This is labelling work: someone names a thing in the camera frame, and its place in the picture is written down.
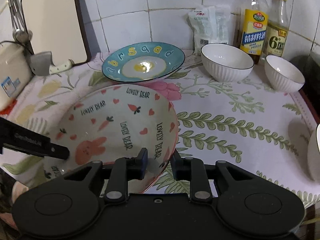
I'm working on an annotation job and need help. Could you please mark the white salt bag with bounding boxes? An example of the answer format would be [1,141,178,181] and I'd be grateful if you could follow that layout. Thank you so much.
[189,6,216,55]
[212,5,232,46]

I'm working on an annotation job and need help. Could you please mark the blue letter egg print plate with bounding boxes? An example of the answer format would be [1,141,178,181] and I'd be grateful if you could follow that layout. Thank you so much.
[102,42,185,83]

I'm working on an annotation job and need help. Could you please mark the yellow label cooking wine bottle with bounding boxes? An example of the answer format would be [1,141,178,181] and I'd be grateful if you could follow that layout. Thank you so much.
[232,0,269,64]

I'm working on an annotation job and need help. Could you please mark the cream rice cooker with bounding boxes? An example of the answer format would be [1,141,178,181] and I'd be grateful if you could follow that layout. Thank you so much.
[0,41,33,110]

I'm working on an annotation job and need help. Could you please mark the white ribbed bowl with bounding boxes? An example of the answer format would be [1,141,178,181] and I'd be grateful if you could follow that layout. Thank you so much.
[307,124,320,182]
[201,43,255,82]
[264,54,305,93]

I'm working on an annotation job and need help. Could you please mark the cleaver with white handle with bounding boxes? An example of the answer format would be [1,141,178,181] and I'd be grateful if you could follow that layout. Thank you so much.
[27,51,75,76]

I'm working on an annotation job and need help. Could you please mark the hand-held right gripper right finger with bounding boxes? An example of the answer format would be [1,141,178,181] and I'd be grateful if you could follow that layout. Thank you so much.
[172,150,255,204]

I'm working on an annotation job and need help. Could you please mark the hanging metal ladles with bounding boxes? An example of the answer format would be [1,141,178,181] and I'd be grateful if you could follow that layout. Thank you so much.
[7,0,33,43]

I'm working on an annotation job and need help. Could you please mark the clear white vinegar bottle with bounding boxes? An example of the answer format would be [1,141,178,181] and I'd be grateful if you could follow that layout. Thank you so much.
[261,0,290,63]

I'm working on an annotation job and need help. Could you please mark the cream cutting board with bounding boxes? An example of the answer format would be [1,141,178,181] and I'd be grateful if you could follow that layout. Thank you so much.
[21,0,91,66]

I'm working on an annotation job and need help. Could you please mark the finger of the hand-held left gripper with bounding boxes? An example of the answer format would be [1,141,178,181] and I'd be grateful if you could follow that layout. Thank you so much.
[0,142,70,160]

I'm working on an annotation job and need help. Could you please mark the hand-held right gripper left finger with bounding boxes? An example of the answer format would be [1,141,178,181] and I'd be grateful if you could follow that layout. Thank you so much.
[64,148,148,204]

